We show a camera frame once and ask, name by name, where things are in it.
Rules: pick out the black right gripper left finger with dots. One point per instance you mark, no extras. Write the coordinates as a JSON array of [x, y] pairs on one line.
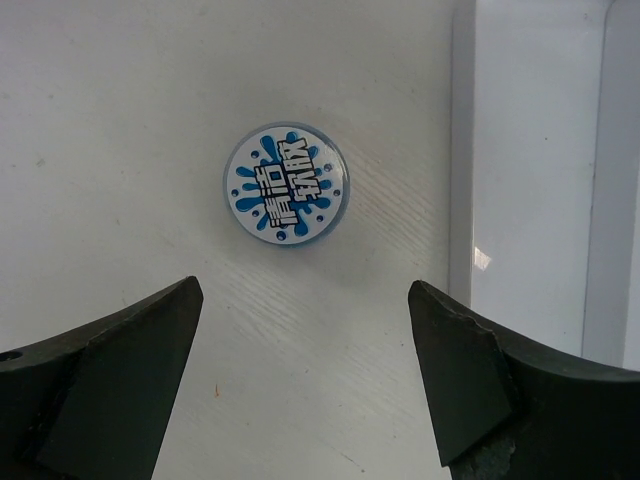
[[95, 402]]

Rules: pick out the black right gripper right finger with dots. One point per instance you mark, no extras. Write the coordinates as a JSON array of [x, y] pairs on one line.
[[504, 406]]

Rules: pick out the blue-white labelled slime jar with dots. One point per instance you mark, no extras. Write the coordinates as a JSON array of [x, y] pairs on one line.
[[287, 184]]

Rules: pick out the white compartment tray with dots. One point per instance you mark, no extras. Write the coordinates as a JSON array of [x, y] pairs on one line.
[[544, 208]]

